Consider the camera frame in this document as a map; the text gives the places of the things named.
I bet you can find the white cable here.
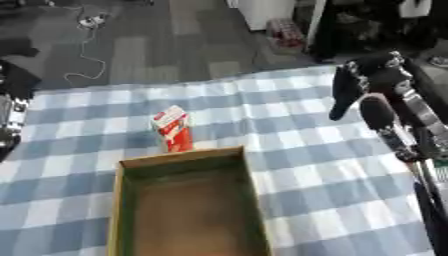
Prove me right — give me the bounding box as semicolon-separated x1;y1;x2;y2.
61;6;109;85

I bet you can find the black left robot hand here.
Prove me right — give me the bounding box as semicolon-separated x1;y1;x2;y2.
0;59;42;163

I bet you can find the white cabinet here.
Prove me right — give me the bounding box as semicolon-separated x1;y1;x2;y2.
225;0;300;32

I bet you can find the red and white package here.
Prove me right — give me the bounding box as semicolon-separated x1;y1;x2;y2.
266;18;308;50

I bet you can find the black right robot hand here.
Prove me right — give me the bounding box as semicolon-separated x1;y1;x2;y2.
327;50;448;163

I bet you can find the tan cardboard box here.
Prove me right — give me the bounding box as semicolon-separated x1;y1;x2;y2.
105;145;275;256

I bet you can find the red and white carton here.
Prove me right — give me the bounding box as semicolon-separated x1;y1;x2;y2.
148;105;196;154

